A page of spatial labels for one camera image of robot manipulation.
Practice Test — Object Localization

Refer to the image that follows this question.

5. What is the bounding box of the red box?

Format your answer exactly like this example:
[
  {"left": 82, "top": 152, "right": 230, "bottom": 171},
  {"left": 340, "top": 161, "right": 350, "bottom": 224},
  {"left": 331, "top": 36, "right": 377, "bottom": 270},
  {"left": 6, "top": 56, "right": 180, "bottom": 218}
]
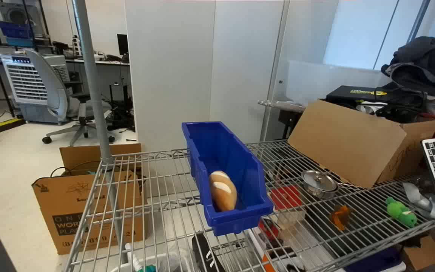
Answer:
[{"left": 269, "top": 185, "right": 303, "bottom": 210}]

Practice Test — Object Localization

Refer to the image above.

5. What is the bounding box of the large open cardboard box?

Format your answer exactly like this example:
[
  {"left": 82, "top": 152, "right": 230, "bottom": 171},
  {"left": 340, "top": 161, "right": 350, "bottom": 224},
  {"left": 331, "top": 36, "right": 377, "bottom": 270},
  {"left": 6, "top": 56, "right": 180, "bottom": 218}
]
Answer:
[{"left": 287, "top": 99, "right": 435, "bottom": 189}]

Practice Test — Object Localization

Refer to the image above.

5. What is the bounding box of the printed cardboard box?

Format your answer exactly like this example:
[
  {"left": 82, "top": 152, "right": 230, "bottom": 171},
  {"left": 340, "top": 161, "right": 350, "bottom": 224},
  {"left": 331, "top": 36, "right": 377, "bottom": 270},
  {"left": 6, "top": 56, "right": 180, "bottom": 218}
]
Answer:
[{"left": 31, "top": 143, "right": 147, "bottom": 255}]

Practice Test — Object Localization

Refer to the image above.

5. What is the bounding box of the green plush doll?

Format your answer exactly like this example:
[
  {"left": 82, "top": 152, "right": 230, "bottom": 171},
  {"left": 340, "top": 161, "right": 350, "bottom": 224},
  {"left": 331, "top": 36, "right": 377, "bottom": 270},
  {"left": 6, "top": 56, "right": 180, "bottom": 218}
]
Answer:
[{"left": 386, "top": 196, "right": 418, "bottom": 228}]

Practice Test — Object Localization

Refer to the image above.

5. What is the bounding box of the small cardboard box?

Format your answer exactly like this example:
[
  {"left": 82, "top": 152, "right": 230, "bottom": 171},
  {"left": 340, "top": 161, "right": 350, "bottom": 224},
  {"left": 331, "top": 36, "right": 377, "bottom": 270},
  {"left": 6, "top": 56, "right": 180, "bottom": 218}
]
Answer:
[{"left": 400, "top": 236, "right": 435, "bottom": 272}]

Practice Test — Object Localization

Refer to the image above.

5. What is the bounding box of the blue plastic bin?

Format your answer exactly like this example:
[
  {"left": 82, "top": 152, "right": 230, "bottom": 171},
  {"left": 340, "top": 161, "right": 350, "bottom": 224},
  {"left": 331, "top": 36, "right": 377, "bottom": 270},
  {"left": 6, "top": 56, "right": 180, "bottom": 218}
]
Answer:
[{"left": 182, "top": 121, "right": 275, "bottom": 237}]

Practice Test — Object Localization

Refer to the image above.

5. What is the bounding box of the toy bread loaf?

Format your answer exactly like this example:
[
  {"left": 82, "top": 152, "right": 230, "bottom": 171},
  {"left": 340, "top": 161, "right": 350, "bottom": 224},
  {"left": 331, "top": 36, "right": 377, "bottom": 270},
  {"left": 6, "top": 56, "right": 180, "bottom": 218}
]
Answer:
[{"left": 208, "top": 170, "right": 238, "bottom": 212}]

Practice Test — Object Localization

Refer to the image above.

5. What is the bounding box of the black monitor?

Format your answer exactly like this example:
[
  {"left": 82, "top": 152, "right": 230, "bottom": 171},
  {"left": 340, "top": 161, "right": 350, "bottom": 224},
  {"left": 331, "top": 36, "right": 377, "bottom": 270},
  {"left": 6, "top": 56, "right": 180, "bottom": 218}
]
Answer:
[{"left": 117, "top": 34, "right": 130, "bottom": 57}]

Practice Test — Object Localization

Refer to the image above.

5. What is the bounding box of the black case with yellow label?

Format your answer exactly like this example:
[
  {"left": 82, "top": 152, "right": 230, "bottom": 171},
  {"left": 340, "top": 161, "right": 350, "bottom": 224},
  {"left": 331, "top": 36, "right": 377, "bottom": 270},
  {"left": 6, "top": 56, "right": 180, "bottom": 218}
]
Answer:
[{"left": 325, "top": 85, "right": 396, "bottom": 107}]

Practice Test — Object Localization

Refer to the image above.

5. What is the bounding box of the orange plastic toy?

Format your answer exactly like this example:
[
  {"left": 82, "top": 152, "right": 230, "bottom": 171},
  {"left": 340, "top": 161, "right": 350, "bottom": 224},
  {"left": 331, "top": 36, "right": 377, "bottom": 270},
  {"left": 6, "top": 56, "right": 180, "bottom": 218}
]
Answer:
[{"left": 329, "top": 205, "right": 351, "bottom": 231}]

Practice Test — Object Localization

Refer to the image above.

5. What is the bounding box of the grey office chair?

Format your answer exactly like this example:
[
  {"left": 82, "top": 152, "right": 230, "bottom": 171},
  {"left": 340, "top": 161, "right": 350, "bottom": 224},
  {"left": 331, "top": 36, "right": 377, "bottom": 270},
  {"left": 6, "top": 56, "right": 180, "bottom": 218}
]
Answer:
[{"left": 24, "top": 49, "right": 116, "bottom": 147}]

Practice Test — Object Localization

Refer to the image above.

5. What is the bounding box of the window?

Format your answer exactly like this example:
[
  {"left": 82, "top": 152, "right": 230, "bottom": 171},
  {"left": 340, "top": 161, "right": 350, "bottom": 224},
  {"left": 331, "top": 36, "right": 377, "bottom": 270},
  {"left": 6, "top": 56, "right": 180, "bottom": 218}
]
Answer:
[{"left": 322, "top": 0, "right": 435, "bottom": 71}]

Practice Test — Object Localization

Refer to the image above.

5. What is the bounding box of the black bag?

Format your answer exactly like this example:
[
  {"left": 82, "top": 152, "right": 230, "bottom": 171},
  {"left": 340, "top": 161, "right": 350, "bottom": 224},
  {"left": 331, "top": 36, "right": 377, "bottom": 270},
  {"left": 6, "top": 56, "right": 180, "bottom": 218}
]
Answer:
[{"left": 375, "top": 87, "right": 430, "bottom": 124}]

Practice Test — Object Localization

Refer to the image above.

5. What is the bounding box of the white portable air cooler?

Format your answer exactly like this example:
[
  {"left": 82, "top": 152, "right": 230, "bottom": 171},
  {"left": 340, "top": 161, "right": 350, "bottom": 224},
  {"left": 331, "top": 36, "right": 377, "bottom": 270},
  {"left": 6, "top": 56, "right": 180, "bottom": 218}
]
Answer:
[{"left": 0, "top": 53, "right": 71, "bottom": 124}]

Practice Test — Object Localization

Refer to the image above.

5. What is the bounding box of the strip of grey tape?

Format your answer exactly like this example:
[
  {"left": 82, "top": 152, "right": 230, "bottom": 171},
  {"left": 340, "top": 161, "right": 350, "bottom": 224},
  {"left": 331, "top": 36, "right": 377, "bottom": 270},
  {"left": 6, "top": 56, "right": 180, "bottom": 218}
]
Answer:
[{"left": 403, "top": 182, "right": 435, "bottom": 221}]

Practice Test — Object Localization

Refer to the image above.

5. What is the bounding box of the heap of dark jackets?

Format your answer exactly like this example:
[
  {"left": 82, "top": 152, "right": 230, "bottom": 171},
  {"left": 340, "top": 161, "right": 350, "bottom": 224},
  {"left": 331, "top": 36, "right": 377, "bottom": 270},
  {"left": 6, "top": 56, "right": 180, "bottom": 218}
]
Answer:
[{"left": 381, "top": 36, "right": 435, "bottom": 120}]

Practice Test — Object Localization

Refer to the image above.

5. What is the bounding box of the stack of blue bins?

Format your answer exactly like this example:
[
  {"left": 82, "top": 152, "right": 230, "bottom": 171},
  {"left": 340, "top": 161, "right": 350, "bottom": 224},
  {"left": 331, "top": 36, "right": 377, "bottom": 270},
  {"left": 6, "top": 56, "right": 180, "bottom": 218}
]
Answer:
[{"left": 0, "top": 20, "right": 34, "bottom": 48}]

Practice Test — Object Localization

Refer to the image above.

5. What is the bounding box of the metal wire shelf rack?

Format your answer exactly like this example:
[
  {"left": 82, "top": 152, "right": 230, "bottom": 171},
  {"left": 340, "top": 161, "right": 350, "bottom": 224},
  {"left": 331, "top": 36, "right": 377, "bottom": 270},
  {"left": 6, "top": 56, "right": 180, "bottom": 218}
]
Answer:
[{"left": 63, "top": 0, "right": 435, "bottom": 272}]

